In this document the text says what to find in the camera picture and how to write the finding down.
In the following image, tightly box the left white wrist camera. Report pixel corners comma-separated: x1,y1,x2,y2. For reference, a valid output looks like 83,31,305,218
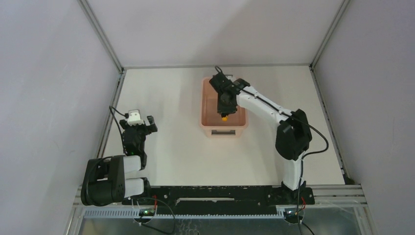
127,109,144,126

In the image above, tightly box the pink plastic bin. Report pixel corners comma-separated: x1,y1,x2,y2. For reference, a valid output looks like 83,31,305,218
199,77,249,138

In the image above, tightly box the aluminium frame front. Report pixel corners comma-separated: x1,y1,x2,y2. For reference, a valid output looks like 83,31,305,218
65,185,377,235

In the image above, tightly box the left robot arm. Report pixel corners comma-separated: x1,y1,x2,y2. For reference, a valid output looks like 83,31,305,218
80,115,158,207

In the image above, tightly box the left black cable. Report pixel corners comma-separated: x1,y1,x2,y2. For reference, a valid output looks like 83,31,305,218
131,196,177,235

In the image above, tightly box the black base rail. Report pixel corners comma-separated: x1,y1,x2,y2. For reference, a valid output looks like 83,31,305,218
122,186,315,216

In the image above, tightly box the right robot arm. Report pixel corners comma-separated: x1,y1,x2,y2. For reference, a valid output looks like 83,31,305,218
209,72,312,191

